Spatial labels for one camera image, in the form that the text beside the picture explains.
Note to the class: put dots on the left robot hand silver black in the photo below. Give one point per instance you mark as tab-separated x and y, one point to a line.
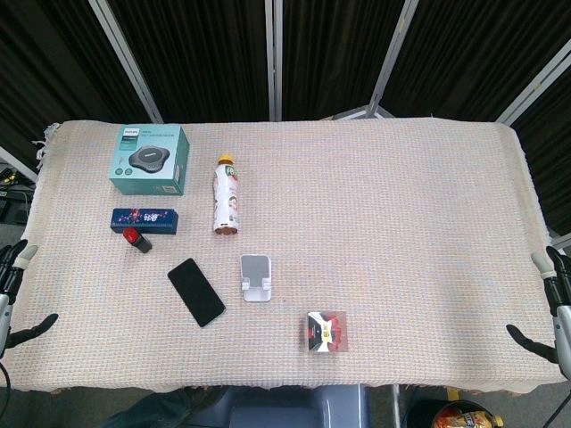
18	260

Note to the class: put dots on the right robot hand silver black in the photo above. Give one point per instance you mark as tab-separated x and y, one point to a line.
563	321

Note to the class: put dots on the black smartphone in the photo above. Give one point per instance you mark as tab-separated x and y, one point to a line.
196	292

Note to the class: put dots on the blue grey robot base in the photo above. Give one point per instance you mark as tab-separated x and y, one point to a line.
285	408

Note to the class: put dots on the white phone stand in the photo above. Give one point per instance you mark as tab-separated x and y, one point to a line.
255	278

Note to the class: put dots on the dark blue floral box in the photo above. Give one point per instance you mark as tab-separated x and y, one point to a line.
145	220

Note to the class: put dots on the orange snack bag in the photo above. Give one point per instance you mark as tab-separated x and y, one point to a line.
464	418

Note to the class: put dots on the black partition screen panel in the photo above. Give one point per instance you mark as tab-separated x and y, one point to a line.
53	67
196	58
464	58
334	53
551	165

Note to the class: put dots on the teal speaker product box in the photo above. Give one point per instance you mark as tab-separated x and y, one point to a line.
149	160

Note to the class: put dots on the black round bin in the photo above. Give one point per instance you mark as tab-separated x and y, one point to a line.
417	414

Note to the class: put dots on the dark blue fabric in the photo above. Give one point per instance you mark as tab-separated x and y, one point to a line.
156	410

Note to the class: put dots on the beige woven tablecloth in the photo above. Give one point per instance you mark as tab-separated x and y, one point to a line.
379	214

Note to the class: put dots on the drink bottle with yellow cap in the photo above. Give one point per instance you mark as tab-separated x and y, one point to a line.
227	196

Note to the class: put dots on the clear box with red toy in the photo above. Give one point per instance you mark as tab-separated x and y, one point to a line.
325	332

